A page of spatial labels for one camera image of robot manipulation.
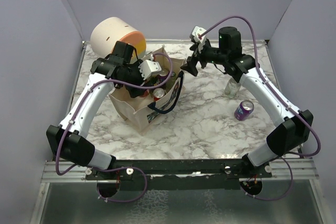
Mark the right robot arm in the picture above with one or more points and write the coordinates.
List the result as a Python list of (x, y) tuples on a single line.
[(291, 124)]

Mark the beige canvas tote bag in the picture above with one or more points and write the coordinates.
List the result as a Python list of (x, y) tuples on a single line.
[(141, 112)]

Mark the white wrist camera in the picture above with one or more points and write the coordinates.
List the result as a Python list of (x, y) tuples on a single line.
[(149, 68), (197, 36)]

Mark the white round drawer box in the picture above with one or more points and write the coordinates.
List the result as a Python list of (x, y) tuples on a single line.
[(113, 29)]

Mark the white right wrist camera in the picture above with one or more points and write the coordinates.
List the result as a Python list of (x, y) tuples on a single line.
[(197, 36)]

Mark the red cola can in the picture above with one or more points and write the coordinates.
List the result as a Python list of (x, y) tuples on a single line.
[(145, 94), (158, 93)]

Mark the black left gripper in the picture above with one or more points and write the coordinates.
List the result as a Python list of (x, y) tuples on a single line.
[(135, 66)]

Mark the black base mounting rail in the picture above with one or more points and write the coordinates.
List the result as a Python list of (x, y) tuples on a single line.
[(174, 174)]

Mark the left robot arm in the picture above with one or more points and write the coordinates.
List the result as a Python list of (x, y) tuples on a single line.
[(68, 139)]

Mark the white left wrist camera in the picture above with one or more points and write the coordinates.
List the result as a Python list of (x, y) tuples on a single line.
[(149, 68)]

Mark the clear Chang bottle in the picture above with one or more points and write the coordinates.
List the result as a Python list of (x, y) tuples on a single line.
[(232, 88)]

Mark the purple Fanta can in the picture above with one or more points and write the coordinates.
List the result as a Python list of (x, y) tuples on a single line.
[(162, 75), (244, 110)]

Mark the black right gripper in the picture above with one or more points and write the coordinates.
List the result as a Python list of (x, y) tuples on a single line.
[(190, 66)]

